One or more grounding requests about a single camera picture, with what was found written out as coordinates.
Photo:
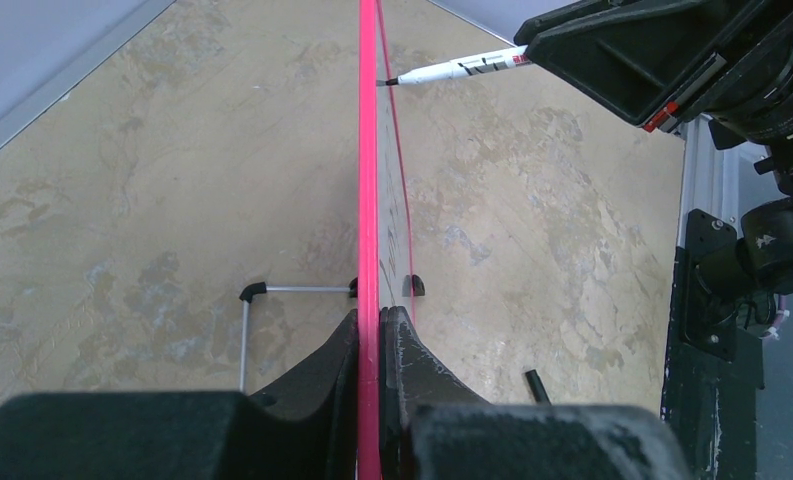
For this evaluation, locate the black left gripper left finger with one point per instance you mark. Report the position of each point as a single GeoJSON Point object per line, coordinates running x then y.
{"type": "Point", "coordinates": [303, 425]}

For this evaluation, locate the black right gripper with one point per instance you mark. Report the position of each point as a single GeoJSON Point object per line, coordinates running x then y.
{"type": "Point", "coordinates": [659, 63]}

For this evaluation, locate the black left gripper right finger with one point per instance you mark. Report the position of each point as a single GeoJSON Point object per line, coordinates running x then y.
{"type": "Point", "coordinates": [435, 427]}

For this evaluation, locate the black marker cap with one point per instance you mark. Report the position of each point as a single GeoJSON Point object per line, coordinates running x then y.
{"type": "Point", "coordinates": [536, 387]}

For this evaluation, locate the black whiteboard marker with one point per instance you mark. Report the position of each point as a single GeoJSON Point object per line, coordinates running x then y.
{"type": "Point", "coordinates": [478, 64]}

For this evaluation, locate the pink framed whiteboard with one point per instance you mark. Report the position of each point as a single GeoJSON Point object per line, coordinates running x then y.
{"type": "Point", "coordinates": [385, 263]}

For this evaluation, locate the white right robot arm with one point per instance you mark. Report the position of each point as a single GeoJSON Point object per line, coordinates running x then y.
{"type": "Point", "coordinates": [659, 64]}

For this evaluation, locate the metal whiteboard easel stand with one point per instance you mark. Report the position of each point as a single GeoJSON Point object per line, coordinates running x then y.
{"type": "Point", "coordinates": [282, 324]}

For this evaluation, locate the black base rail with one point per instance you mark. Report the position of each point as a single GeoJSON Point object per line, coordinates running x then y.
{"type": "Point", "coordinates": [713, 365]}

